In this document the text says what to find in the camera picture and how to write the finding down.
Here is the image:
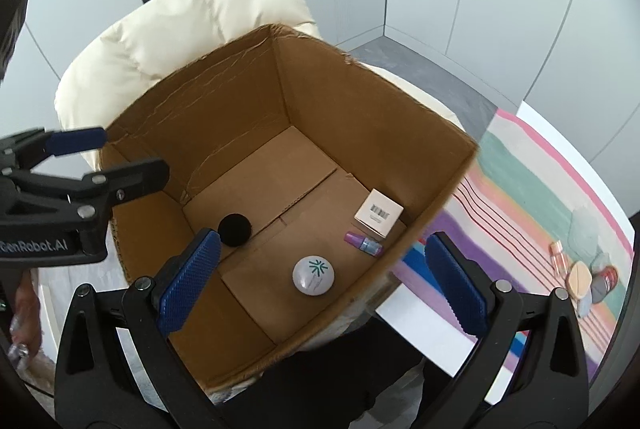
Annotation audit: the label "clear plastic container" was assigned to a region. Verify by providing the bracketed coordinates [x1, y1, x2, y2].
[570, 207, 601, 267]

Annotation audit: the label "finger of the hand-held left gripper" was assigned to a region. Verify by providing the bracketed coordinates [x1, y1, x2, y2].
[0, 127, 107, 177]
[10, 159, 171, 217]

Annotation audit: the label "striped colourful cloth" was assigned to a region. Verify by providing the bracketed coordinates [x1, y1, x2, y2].
[380, 109, 633, 382]

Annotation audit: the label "beige makeup sponge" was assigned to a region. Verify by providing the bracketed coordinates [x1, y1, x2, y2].
[569, 260, 593, 302]

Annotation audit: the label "person's left hand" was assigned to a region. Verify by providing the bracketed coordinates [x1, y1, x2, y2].
[9, 271, 45, 360]

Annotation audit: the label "red and gold can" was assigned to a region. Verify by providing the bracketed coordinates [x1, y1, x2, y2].
[591, 265, 621, 305]

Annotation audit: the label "person's black trousers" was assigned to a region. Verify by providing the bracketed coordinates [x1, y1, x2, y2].
[225, 329, 431, 429]

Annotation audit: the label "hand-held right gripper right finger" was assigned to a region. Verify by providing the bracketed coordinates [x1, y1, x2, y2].
[415, 231, 591, 429]

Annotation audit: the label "cream padded chair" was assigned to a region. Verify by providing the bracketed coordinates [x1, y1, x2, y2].
[54, 0, 468, 405]

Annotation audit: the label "black round powder puff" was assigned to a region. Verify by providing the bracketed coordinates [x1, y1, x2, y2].
[217, 212, 252, 247]

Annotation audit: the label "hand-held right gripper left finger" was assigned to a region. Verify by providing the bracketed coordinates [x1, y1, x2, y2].
[52, 229, 236, 429]

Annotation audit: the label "square beige carton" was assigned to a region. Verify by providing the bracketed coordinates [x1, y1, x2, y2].
[354, 189, 405, 240]

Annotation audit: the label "white table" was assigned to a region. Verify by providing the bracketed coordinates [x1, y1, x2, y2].
[372, 101, 640, 402]

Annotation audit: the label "white round compact green print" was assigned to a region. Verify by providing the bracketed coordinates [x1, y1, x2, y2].
[292, 255, 337, 297]

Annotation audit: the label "brown cardboard box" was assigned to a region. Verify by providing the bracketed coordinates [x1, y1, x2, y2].
[97, 23, 481, 392]

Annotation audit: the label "small clear pink bottle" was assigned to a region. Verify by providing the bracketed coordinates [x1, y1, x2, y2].
[550, 241, 568, 275]

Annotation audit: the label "small purple bottle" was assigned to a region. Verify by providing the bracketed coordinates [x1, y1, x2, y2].
[344, 231, 384, 257]

